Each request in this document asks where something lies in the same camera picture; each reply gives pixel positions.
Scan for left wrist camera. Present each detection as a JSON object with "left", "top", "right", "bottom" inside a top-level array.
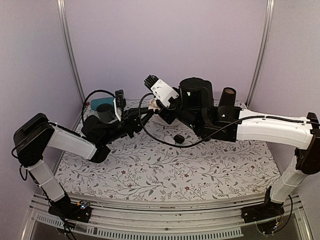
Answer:
[{"left": 113, "top": 89, "right": 126, "bottom": 121}]

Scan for beige earbud charging case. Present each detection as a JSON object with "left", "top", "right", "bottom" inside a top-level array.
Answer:
[{"left": 148, "top": 99, "right": 161, "bottom": 111}]

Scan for black glossy earbud case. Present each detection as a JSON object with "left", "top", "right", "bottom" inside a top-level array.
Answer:
[{"left": 173, "top": 134, "right": 185, "bottom": 144}]

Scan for front aluminium rail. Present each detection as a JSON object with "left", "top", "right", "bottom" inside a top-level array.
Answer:
[{"left": 21, "top": 194, "right": 315, "bottom": 240}]

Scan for floral patterned table mat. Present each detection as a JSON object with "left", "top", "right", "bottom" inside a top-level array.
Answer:
[{"left": 55, "top": 115, "right": 280, "bottom": 202}]

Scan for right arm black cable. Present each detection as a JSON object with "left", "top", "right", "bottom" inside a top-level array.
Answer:
[{"left": 138, "top": 92, "right": 320, "bottom": 148}]

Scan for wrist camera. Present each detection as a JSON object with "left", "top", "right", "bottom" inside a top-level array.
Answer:
[
  {"left": 113, "top": 89, "right": 126, "bottom": 121},
  {"left": 144, "top": 75, "right": 179, "bottom": 108}
]

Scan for black cylindrical cup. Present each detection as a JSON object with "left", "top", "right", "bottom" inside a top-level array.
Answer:
[{"left": 218, "top": 87, "right": 237, "bottom": 107}]

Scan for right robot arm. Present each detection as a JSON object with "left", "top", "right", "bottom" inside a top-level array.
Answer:
[{"left": 150, "top": 77, "right": 320, "bottom": 223}]

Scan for dark grey mug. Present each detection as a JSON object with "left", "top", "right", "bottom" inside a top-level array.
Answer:
[{"left": 96, "top": 103, "right": 115, "bottom": 123}]

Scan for left aluminium frame post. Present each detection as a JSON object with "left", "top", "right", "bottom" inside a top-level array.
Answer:
[{"left": 56, "top": 0, "right": 85, "bottom": 99}]

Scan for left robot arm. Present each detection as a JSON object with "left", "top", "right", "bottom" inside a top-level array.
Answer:
[{"left": 13, "top": 107, "right": 154, "bottom": 223}]

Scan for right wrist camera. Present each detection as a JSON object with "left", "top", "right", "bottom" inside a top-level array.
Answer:
[{"left": 144, "top": 75, "right": 179, "bottom": 108}]

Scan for teal cylindrical speaker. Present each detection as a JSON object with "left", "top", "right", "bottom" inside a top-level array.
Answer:
[{"left": 90, "top": 97, "right": 114, "bottom": 111}]

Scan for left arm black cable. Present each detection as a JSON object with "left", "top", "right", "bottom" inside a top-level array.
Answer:
[{"left": 81, "top": 89, "right": 116, "bottom": 123}]

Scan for right aluminium frame post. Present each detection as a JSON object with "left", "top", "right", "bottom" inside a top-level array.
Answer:
[{"left": 245, "top": 0, "right": 275, "bottom": 108}]

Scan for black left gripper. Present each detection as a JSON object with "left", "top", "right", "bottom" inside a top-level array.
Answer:
[{"left": 100, "top": 106, "right": 155, "bottom": 145}]

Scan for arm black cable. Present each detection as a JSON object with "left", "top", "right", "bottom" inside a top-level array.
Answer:
[
  {"left": 138, "top": 92, "right": 320, "bottom": 148},
  {"left": 81, "top": 89, "right": 116, "bottom": 123}
]

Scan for aluminium frame post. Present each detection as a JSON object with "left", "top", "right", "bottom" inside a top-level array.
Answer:
[
  {"left": 56, "top": 0, "right": 85, "bottom": 99},
  {"left": 245, "top": 0, "right": 275, "bottom": 108}
]

